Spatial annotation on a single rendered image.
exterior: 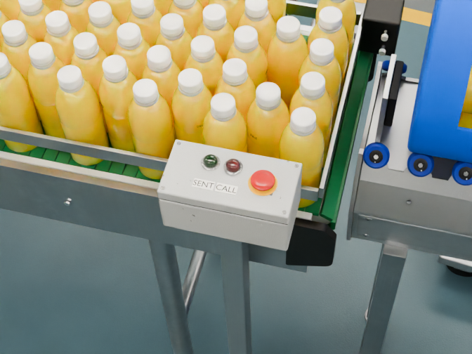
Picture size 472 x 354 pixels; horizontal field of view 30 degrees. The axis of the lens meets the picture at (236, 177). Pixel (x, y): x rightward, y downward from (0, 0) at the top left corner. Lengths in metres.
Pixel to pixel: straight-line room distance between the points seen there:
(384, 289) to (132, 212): 0.61
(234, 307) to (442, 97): 0.58
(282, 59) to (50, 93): 0.40
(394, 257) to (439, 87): 0.55
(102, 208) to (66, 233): 0.96
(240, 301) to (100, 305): 0.90
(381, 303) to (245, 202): 0.76
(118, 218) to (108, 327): 0.82
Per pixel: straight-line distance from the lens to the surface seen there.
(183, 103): 1.43
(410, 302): 2.46
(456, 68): 1.34
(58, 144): 1.55
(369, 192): 1.56
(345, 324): 2.41
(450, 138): 1.38
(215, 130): 1.40
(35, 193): 1.68
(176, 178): 1.31
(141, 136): 1.46
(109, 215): 1.65
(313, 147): 1.39
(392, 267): 1.84
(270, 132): 1.42
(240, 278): 1.54
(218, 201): 1.29
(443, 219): 1.58
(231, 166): 1.31
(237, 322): 1.71
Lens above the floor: 2.18
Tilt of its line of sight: 56 degrees down
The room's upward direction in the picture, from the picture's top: 3 degrees counter-clockwise
